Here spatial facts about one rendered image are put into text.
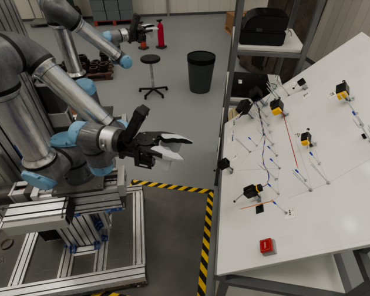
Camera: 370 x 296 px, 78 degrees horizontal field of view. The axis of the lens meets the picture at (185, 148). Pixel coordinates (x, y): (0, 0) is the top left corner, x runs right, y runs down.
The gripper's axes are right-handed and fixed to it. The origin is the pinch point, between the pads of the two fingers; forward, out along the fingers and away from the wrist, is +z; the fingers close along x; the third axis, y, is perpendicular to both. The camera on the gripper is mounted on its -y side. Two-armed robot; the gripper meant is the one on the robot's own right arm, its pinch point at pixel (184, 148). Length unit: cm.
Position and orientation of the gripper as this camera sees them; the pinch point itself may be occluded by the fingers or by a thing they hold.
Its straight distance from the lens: 62.1
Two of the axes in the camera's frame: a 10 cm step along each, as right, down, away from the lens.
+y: -0.4, 8.2, 5.7
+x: -2.8, 5.3, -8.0
